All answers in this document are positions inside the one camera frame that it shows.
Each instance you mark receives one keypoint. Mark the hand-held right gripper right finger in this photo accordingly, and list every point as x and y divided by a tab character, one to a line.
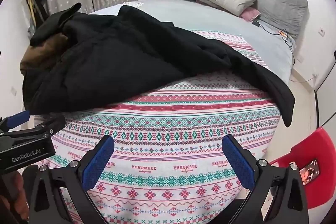
239	161

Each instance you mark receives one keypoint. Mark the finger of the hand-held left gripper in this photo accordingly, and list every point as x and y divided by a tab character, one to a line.
18	119
50	124

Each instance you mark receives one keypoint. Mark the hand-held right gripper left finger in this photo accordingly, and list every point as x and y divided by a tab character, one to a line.
98	161

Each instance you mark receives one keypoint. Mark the black coat with brown lining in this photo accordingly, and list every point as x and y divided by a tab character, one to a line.
118	56

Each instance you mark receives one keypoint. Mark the person's left hand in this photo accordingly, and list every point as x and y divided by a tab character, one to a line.
17	192

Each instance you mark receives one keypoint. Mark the phone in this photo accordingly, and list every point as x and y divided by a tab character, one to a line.
309	171

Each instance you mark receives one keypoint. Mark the patterned striped blanket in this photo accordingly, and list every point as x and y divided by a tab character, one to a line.
168	119

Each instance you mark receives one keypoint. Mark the red plastic chair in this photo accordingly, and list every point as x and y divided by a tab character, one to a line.
320	161

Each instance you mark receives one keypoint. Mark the black charger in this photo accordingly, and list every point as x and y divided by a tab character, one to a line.
256	22

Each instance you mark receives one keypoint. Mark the pink folded cloth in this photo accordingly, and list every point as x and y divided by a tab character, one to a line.
249	14

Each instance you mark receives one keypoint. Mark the white lace cloth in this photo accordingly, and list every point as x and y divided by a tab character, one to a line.
135	3

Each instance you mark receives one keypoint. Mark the bed with grey sheet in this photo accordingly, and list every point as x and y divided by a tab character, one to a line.
197	16

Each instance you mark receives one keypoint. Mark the grey padded headboard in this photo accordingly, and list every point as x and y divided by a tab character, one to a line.
275	3

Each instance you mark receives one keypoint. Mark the white wall outlet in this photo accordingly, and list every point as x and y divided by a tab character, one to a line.
322	31

